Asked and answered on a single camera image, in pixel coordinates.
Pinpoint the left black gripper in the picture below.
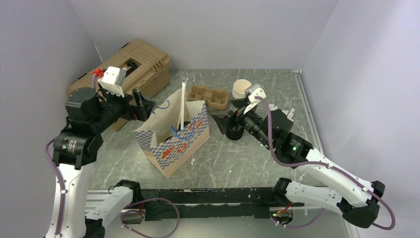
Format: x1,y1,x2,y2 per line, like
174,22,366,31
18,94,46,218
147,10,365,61
91,85,156,133

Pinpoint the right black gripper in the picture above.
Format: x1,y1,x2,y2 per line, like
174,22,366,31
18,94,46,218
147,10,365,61
211,98,273,149

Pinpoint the white straw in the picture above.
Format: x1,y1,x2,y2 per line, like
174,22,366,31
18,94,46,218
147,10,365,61
177,78,188,129

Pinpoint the blue checkered paper bag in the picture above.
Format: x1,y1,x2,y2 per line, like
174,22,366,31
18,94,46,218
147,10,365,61
133,89,210,178

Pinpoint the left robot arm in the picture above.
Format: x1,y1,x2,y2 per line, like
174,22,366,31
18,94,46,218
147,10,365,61
44,87,156,238

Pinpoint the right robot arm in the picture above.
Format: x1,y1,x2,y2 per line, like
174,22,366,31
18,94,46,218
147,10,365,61
211,100,385,229

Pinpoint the brown cardboard cup carrier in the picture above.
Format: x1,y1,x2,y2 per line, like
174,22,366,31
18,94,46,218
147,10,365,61
187,84,230,111

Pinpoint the stack of black lids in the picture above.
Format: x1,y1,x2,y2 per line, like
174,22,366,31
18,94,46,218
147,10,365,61
225,118,244,140

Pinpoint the stack of paper cups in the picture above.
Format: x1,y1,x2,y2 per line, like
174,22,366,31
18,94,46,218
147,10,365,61
232,79,252,99

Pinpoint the tan plastic toolbox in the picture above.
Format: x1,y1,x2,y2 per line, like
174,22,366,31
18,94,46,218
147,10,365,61
67,38,171,132

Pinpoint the bundle of white straws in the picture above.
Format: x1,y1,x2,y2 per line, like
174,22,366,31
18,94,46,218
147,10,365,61
269,104,295,121

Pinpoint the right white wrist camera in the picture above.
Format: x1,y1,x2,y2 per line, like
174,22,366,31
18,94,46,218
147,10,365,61
243,84,266,114

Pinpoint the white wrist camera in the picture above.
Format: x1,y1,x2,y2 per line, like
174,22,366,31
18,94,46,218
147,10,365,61
243,84,266,114
92,66,126,97

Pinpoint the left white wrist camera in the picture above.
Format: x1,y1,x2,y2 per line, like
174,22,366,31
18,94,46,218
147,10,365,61
92,66,126,97

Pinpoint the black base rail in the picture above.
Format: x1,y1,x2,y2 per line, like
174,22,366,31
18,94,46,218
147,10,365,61
123,178,291,221

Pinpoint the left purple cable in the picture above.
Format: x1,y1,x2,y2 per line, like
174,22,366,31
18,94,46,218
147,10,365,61
44,73,180,238

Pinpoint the purple cable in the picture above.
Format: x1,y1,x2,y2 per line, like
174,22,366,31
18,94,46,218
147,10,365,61
255,96,396,231
44,73,180,238

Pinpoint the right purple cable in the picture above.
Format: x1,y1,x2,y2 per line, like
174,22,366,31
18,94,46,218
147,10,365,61
255,96,396,231

